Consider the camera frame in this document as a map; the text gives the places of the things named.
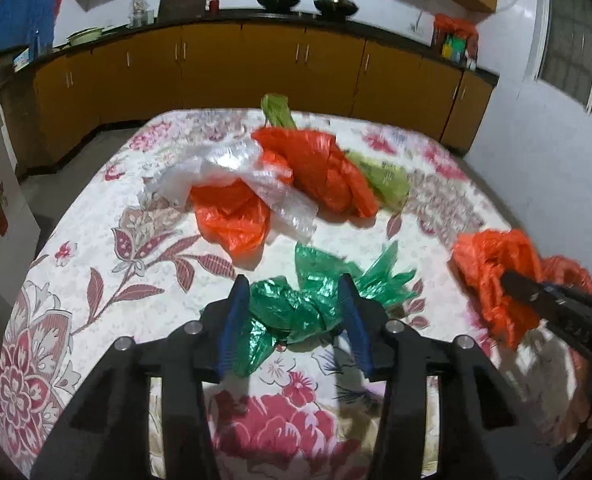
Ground orange bag covered condiment rack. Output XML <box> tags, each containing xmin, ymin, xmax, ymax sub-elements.
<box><xmin>430</xmin><ymin>14</ymin><xmax>479</xmax><ymax>70</ymax></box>

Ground black lidded pot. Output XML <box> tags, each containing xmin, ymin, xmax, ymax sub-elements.
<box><xmin>313</xmin><ymin>0</ymin><xmax>359</xmax><ymax>21</ymax></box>

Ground clear bag with jars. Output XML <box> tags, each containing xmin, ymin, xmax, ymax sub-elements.
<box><xmin>128</xmin><ymin>0</ymin><xmax>155</xmax><ymax>28</ymax></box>

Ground dark cutting board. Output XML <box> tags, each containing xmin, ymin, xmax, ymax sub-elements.
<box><xmin>157</xmin><ymin>0</ymin><xmax>207</xmax><ymax>23</ymax></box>

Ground wooden lower kitchen cabinets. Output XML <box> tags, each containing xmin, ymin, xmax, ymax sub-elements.
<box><xmin>0</xmin><ymin>10</ymin><xmax>499</xmax><ymax>171</ymax></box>

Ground yellow detergent bottle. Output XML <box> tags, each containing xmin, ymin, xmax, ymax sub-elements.
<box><xmin>12</xmin><ymin>48</ymin><xmax>31</xmax><ymax>73</ymax></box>

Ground white clear plastic bag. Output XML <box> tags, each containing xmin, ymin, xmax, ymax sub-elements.
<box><xmin>144</xmin><ymin>138</ymin><xmax>319</xmax><ymax>243</ymax></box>

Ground orange plastic bag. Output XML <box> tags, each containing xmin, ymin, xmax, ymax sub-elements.
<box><xmin>253</xmin><ymin>127</ymin><xmax>378</xmax><ymax>218</ymax></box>
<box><xmin>449</xmin><ymin>227</ymin><xmax>592</xmax><ymax>352</ymax></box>
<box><xmin>189</xmin><ymin>178</ymin><xmax>271</xmax><ymax>260</ymax></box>

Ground floral quilted table cover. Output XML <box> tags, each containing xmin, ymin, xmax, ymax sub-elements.
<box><xmin>0</xmin><ymin>110</ymin><xmax>577</xmax><ymax>479</ymax></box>

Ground red sauce bottle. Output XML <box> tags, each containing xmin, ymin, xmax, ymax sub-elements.
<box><xmin>208</xmin><ymin>0</ymin><xmax>220</xmax><ymax>15</ymax></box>

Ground green basin bowl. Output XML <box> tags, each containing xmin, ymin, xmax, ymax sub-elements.
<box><xmin>67</xmin><ymin>27</ymin><xmax>104</xmax><ymax>47</ymax></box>

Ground light green plastic bag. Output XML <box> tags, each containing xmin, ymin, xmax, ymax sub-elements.
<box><xmin>260</xmin><ymin>92</ymin><xmax>412</xmax><ymax>213</ymax></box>

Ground barred window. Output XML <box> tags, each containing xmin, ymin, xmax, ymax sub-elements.
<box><xmin>536</xmin><ymin>0</ymin><xmax>592</xmax><ymax>115</ymax></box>

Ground black wok with handle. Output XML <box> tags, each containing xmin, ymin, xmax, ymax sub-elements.
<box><xmin>257</xmin><ymin>0</ymin><xmax>300</xmax><ymax>13</ymax></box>

